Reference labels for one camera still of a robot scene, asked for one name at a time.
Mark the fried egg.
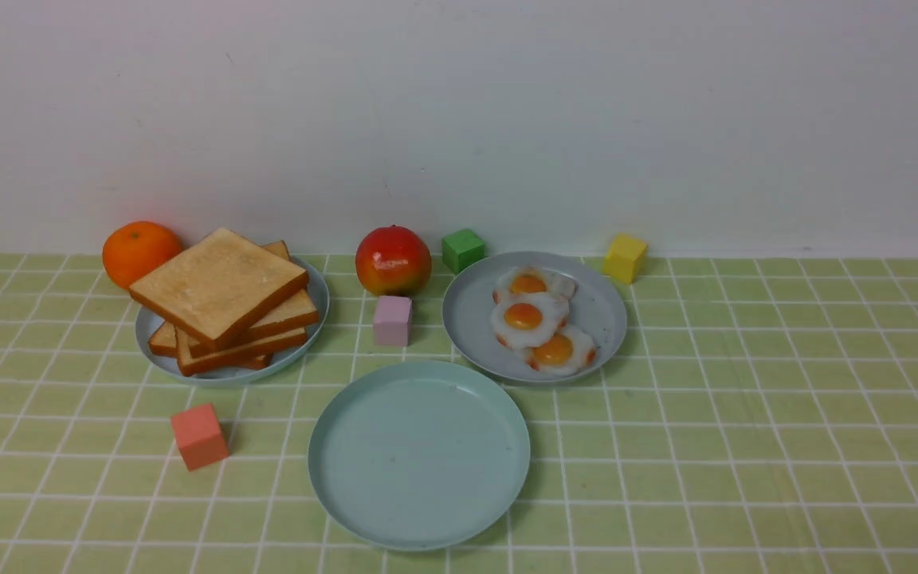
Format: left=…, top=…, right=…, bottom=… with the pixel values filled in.
left=520, top=324, right=598, bottom=378
left=492, top=266, right=577, bottom=304
left=488, top=292, right=571, bottom=350

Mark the salmon red cube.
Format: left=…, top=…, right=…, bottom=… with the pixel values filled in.
left=169, top=403, right=230, bottom=472

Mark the grey egg plate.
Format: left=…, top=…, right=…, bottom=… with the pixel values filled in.
left=441, top=251, right=630, bottom=387

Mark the light blue bread plate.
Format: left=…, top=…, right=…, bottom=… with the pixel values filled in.
left=135, top=255, right=331, bottom=387

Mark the green cube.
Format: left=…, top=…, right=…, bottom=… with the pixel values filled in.
left=441, top=229, right=487, bottom=275

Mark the orange tangerine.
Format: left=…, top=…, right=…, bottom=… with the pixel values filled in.
left=101, top=221, right=183, bottom=290

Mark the red yellow apple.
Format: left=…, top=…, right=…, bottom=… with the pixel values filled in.
left=355, top=225, right=431, bottom=297

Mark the teal front plate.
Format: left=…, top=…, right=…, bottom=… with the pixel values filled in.
left=307, top=362, right=531, bottom=552

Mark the pink cube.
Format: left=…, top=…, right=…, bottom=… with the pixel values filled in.
left=373, top=297, right=413, bottom=348

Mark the yellow cube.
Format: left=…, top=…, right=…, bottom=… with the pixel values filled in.
left=602, top=233, right=649, bottom=285

